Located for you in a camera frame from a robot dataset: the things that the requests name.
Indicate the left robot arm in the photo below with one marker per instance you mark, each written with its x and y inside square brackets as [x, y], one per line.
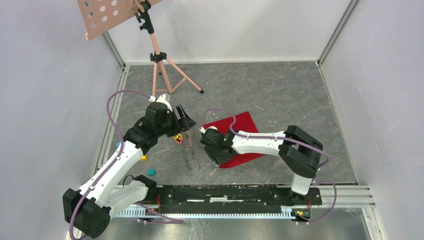
[91, 207]

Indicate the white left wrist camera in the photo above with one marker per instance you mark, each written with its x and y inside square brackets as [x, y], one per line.
[164, 99]

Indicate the teal cube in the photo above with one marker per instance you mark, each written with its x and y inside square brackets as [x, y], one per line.
[151, 172]

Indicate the iridescent spoon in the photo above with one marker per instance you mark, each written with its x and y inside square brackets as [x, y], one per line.
[178, 138]

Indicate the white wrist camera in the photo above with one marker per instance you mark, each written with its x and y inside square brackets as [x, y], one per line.
[204, 129]
[164, 99]

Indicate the red cloth napkin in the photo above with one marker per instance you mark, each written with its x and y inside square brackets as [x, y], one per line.
[244, 122]

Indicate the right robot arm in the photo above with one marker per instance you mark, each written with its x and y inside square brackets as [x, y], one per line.
[300, 151]

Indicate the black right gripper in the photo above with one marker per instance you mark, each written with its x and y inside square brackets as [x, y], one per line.
[216, 159]

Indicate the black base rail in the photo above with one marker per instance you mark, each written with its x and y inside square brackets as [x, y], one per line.
[228, 199]

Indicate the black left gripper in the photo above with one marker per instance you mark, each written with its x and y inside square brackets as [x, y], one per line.
[185, 123]

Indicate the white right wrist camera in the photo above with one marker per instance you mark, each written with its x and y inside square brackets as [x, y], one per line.
[204, 129]

